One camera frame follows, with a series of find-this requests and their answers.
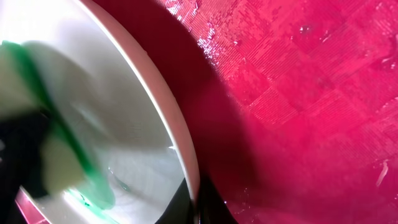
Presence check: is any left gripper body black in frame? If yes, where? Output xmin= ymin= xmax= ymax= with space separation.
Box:
xmin=1 ymin=109 xmax=52 ymax=223

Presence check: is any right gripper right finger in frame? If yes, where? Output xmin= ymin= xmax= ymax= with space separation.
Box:
xmin=197 ymin=175 xmax=238 ymax=224

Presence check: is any green yellow sponge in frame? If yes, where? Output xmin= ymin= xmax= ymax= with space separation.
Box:
xmin=1 ymin=41 xmax=115 ymax=210

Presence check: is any white plate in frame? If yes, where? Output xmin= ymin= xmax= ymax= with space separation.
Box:
xmin=1 ymin=0 xmax=200 ymax=223

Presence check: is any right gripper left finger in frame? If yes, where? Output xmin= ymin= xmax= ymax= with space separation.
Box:
xmin=155 ymin=179 xmax=195 ymax=224

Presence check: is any red plastic tray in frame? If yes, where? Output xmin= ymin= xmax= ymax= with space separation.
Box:
xmin=12 ymin=0 xmax=398 ymax=224

